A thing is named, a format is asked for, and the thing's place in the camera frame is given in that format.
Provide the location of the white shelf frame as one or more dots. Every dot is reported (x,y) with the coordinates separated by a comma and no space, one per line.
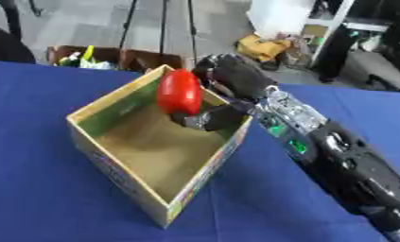
(324,25)

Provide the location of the red toy fruit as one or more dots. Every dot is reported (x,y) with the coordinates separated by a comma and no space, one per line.
(179,91)

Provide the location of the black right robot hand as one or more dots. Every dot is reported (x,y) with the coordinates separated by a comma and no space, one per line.
(238,77)

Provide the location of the brown cardboard box with items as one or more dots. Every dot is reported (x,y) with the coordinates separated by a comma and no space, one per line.
(112,58)

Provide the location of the tan cardboard box green inside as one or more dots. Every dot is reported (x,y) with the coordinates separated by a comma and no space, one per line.
(153,151)

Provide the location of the person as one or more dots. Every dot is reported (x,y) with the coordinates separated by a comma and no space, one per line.
(341,52)

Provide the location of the yellow bag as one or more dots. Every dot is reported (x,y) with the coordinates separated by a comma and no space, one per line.
(262,48)

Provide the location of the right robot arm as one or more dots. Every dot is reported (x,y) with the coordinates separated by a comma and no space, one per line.
(329,148)

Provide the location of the black chair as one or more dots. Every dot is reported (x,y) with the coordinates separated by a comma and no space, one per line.
(7,41)

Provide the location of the black tripod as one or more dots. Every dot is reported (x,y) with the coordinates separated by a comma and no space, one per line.
(161,26)

